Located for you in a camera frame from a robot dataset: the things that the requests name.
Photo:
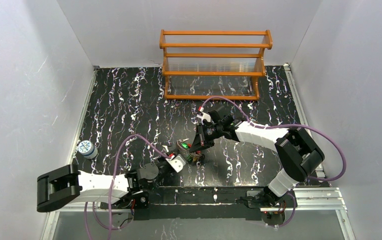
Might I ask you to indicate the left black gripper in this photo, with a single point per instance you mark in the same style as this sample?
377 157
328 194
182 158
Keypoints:
170 152

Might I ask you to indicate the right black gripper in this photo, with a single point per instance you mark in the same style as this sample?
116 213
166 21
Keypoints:
201 136

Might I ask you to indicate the metal keyring with red handle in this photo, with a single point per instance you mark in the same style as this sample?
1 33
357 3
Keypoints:
192 158

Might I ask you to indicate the green tag key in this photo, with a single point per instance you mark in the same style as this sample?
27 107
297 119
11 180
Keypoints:
182 145

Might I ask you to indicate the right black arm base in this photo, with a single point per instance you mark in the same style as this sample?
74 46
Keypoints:
267 203

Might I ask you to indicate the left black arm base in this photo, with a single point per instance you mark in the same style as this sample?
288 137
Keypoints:
134 200

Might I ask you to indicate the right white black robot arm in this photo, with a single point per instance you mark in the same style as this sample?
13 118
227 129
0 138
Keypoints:
298 153

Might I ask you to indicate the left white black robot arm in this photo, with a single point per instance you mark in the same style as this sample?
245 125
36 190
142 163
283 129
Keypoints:
68 185

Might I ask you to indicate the orange wooden shelf rack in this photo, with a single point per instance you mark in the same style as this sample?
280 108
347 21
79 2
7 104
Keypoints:
214 53

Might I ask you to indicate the small blue white jar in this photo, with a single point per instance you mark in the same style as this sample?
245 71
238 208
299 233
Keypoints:
87 149

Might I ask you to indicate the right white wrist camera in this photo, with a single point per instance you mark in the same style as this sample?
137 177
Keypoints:
204 117

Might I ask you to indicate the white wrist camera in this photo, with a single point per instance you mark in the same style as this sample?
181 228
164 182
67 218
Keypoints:
204 117
176 161

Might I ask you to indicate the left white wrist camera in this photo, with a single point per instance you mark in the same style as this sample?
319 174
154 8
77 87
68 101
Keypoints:
176 161

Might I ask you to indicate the aluminium front rail frame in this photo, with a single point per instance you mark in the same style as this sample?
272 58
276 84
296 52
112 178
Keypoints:
209 213

